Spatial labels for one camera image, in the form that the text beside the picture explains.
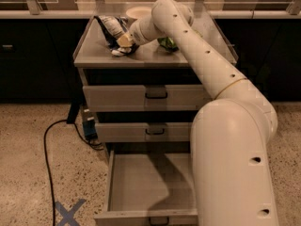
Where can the dark base counter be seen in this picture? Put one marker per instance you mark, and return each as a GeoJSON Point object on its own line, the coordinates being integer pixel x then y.
{"type": "Point", "coordinates": [36, 57]}

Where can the middle grey drawer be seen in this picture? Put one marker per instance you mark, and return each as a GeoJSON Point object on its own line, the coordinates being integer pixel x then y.
{"type": "Point", "coordinates": [143, 131]}

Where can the bottom grey drawer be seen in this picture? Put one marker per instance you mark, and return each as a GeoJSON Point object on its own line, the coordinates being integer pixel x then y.
{"type": "Point", "coordinates": [149, 189]}

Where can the blue power box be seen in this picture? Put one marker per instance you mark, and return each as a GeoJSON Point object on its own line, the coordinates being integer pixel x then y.
{"type": "Point", "coordinates": [88, 124]}

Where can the blue tape cross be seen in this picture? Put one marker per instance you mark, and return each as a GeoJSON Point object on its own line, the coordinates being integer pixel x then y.
{"type": "Point", "coordinates": [68, 215]}

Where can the grey drawer cabinet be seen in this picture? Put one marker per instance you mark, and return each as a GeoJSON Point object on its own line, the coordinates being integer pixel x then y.
{"type": "Point", "coordinates": [149, 65]}

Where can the top grey drawer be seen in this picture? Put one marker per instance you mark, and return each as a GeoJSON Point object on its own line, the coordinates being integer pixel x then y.
{"type": "Point", "coordinates": [145, 98]}

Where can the green chip bag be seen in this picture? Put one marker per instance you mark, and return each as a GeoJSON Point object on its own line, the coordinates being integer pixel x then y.
{"type": "Point", "coordinates": [170, 45]}

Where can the white paper bowl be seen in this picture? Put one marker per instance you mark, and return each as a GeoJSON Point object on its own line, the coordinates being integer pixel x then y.
{"type": "Point", "coordinates": [136, 13]}

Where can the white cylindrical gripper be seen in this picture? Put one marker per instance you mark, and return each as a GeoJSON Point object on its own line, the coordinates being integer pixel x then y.
{"type": "Point", "coordinates": [136, 34]}

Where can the grey drawer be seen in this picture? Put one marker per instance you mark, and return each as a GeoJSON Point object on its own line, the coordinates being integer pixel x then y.
{"type": "Point", "coordinates": [149, 189]}
{"type": "Point", "coordinates": [145, 98]}
{"type": "Point", "coordinates": [143, 131]}

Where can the blue chip bag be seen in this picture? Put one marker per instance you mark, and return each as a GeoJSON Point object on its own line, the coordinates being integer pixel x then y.
{"type": "Point", "coordinates": [112, 27]}

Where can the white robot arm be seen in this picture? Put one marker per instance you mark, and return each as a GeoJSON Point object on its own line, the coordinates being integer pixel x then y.
{"type": "Point", "coordinates": [229, 135]}

